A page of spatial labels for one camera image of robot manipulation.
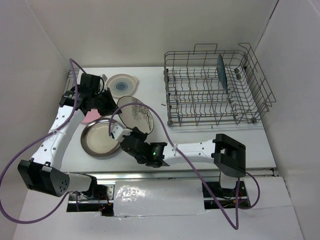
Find cream plate with tree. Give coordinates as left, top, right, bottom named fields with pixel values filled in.
left=117, top=96, right=154, bottom=134

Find beige bowl blue rings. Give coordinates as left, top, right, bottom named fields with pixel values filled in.
left=106, top=73, right=140, bottom=99

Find blue floral plate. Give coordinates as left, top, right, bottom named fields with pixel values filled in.
left=216, top=54, right=228, bottom=93

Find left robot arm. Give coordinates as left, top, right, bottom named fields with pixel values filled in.
left=17, top=73, right=117, bottom=200

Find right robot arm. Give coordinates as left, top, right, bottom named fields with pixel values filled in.
left=112, top=127, right=246, bottom=178

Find pink plate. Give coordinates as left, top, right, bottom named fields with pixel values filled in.
left=81, top=109, right=101, bottom=124

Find brown rimmed cream plate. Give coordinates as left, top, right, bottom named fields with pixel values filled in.
left=80, top=118, right=120, bottom=158

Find white sheet front cover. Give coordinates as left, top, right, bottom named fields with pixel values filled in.
left=113, top=179, right=206, bottom=217

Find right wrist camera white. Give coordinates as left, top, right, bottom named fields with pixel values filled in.
left=111, top=122, right=132, bottom=142

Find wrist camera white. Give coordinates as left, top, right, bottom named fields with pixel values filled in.
left=100, top=74, right=108, bottom=83
left=111, top=122, right=132, bottom=142

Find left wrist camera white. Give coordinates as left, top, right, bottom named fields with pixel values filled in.
left=100, top=74, right=108, bottom=83

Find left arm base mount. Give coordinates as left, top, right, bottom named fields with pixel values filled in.
left=66, top=180, right=115, bottom=217

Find grey wire dish rack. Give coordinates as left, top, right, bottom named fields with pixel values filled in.
left=163, top=43, right=276, bottom=127

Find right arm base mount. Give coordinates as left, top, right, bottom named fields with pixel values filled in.
left=202, top=177, right=251, bottom=210

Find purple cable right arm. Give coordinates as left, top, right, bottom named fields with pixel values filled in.
left=108, top=102, right=261, bottom=230

